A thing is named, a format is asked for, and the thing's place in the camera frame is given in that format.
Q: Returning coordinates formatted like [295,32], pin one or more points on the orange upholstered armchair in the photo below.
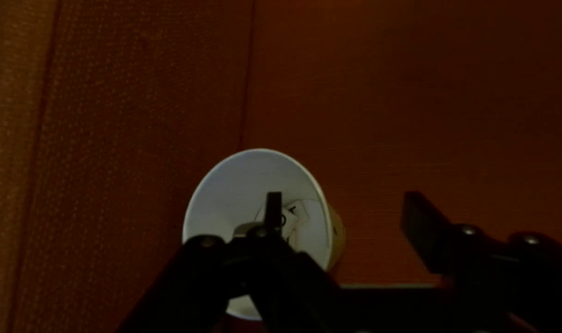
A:
[404,104]

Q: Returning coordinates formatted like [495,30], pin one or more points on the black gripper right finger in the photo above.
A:
[496,270]

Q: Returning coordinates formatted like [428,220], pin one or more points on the white speckled paper cup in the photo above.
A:
[245,191]

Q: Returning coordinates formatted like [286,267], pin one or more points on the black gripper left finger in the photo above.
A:
[269,278]

